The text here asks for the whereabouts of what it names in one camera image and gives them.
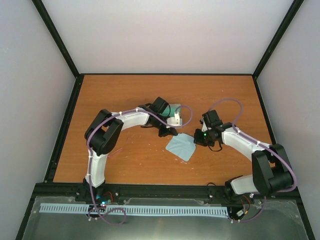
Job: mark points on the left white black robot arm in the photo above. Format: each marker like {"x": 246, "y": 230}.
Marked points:
{"x": 104, "y": 131}

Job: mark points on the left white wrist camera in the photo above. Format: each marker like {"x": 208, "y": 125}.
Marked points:
{"x": 175, "y": 120}

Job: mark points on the black aluminium frame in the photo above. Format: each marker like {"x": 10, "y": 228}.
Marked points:
{"x": 50, "y": 189}

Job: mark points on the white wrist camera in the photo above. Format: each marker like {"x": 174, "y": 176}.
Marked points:
{"x": 204, "y": 127}
{"x": 175, "y": 120}

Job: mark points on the light blue cleaning cloth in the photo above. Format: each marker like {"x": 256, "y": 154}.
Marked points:
{"x": 182, "y": 146}

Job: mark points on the red transparent sunglasses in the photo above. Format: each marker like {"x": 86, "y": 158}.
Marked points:
{"x": 120, "y": 148}

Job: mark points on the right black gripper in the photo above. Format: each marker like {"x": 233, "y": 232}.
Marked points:
{"x": 197, "y": 140}

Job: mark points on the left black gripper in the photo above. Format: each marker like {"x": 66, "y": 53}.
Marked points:
{"x": 171, "y": 130}

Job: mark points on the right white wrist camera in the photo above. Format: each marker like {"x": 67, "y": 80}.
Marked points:
{"x": 204, "y": 127}

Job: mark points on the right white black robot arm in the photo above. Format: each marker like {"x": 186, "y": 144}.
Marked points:
{"x": 271, "y": 169}

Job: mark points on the light blue slotted cable duct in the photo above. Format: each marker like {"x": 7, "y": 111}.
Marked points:
{"x": 139, "y": 210}

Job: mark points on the grey felt glasses case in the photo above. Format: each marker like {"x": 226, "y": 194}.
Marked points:
{"x": 170, "y": 110}

